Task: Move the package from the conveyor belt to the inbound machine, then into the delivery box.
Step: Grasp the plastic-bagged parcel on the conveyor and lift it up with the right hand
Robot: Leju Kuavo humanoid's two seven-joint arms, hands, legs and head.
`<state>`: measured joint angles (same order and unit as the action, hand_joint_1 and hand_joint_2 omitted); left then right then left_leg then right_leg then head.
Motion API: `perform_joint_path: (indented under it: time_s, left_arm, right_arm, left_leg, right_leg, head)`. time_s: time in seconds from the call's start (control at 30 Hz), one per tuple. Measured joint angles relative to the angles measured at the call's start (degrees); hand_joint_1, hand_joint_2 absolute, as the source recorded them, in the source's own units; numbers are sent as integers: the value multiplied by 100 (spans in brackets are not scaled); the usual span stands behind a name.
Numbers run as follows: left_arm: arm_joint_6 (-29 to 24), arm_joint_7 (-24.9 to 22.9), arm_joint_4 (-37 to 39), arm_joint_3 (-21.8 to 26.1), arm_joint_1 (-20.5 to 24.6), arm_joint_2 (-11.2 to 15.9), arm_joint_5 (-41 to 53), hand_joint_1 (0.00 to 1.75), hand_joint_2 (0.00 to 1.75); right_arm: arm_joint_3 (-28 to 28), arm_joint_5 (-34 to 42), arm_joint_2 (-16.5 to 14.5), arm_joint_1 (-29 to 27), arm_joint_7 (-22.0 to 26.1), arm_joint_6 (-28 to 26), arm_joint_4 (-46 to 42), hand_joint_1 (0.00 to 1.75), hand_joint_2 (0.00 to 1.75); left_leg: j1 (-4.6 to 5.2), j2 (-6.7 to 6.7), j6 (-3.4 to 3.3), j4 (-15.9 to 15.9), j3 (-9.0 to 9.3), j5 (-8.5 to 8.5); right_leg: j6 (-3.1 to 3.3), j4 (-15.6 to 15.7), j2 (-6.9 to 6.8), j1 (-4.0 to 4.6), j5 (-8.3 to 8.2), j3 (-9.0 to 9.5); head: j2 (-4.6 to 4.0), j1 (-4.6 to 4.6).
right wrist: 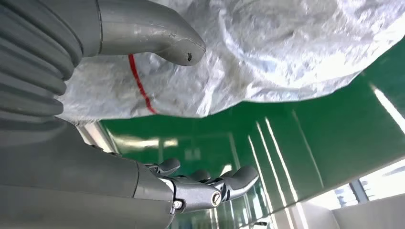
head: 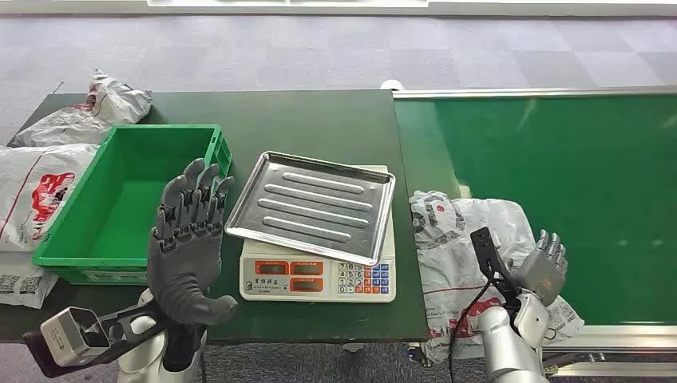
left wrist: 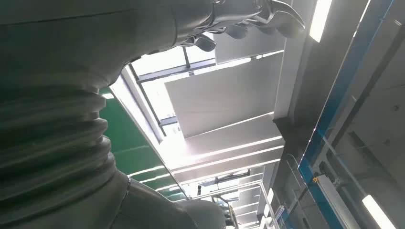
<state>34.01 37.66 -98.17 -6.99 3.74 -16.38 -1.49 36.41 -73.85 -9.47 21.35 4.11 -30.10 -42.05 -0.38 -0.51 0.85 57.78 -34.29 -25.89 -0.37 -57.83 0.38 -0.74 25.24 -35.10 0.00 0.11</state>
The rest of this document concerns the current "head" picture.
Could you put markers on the black left camera bracket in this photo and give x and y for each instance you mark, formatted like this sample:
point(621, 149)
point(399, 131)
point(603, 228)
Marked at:
point(124, 346)

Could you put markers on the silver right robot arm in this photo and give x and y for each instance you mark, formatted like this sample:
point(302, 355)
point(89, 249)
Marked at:
point(502, 343)

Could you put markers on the crumpled white mailer package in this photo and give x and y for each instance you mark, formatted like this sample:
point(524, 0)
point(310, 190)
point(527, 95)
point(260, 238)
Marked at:
point(111, 103)

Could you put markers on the white round knob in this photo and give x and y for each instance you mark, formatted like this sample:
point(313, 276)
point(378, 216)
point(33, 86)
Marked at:
point(391, 84)

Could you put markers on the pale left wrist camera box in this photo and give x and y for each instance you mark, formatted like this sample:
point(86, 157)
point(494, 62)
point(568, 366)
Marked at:
point(63, 338)

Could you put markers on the white printed plastic mailer package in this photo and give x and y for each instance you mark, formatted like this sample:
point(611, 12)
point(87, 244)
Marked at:
point(449, 253)

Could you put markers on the aluminium conveyor frame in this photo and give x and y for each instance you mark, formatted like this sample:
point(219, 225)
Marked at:
point(529, 93)

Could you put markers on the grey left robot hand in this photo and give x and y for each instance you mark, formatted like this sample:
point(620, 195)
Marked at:
point(182, 264)

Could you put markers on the white package with red print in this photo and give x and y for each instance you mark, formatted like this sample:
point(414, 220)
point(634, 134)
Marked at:
point(32, 174)

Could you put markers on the green plastic crate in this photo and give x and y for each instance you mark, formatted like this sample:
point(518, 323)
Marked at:
point(127, 211)

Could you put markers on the black right camera bracket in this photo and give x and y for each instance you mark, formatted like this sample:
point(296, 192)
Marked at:
point(484, 248)

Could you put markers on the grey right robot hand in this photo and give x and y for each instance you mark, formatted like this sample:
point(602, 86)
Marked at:
point(542, 272)

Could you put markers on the black camera bracket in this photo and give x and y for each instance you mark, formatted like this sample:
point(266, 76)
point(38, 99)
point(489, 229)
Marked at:
point(484, 248)
point(124, 346)

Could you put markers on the white package with QR labels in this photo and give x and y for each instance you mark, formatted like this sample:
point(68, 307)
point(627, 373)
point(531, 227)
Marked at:
point(26, 285)

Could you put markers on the ribbed steel tray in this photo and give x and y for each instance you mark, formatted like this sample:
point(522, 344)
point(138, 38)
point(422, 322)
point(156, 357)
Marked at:
point(317, 211)

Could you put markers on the white electronic scale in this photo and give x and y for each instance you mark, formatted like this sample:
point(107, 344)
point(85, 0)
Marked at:
point(317, 280)

